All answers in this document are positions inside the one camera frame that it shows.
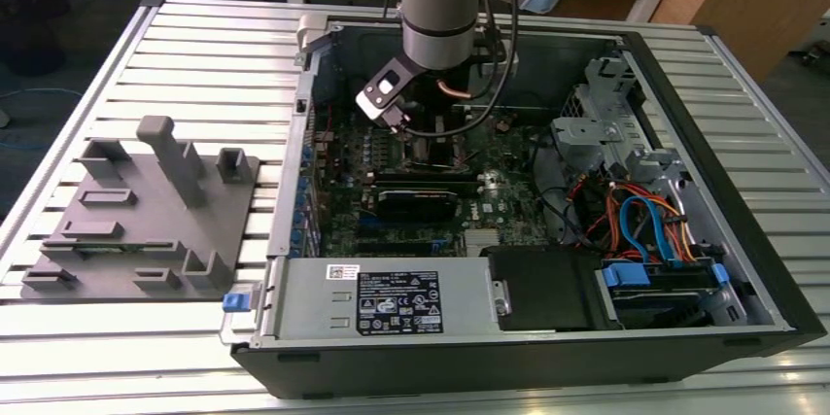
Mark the black air shroud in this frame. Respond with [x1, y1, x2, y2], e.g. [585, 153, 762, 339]
[483, 245, 623, 333]

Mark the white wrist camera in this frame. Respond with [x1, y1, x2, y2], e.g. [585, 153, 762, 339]
[354, 68, 417, 121]

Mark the office chair base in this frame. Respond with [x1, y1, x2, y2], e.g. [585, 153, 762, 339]
[788, 14, 830, 66]

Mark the grey case latch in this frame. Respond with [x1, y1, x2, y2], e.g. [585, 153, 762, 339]
[295, 14, 331, 69]

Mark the copper coloured cable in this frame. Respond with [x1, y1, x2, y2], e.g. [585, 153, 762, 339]
[435, 78, 470, 101]

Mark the black office chair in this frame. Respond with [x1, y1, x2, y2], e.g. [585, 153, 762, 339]
[0, 0, 72, 77]

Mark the black PC case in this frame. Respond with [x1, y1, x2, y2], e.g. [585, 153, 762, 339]
[219, 14, 829, 399]

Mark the hard disk in blue carrier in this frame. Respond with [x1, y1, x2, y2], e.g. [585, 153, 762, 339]
[599, 261, 733, 331]

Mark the silver chipset heat sink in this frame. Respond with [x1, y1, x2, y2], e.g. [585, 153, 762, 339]
[463, 227, 505, 249]

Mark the metal socket cover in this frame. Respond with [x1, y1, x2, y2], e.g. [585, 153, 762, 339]
[453, 135, 501, 164]

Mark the silver CPU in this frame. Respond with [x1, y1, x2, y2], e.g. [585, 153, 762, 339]
[414, 137, 467, 162]

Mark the blue wire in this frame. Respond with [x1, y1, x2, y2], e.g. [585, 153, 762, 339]
[619, 195, 682, 270]

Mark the black expansion slot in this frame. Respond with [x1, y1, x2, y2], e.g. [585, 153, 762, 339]
[354, 238, 434, 257]

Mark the black graphics card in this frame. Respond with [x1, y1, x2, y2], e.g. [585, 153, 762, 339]
[374, 187, 463, 223]

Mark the silver power supply unit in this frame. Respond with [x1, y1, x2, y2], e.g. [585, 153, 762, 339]
[250, 255, 505, 341]

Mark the green motherboard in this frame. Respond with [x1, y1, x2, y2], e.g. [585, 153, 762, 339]
[309, 98, 566, 259]

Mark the silver metal latch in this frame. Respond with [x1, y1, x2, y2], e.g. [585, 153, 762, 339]
[490, 279, 514, 315]

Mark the black RAM slot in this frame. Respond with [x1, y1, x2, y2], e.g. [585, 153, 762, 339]
[374, 174, 486, 181]
[374, 179, 486, 186]
[374, 184, 486, 191]
[374, 169, 486, 176]

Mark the white barcode sticker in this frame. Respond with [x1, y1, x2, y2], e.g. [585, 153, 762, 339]
[323, 263, 361, 282]

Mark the metal drive cage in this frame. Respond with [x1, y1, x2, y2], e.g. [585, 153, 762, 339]
[549, 57, 693, 202]

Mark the black label sticker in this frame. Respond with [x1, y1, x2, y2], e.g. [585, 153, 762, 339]
[357, 269, 441, 337]

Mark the grey parts rack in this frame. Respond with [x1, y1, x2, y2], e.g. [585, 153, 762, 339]
[19, 115, 262, 300]

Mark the CPU socket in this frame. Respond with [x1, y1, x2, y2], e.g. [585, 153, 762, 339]
[399, 131, 482, 174]

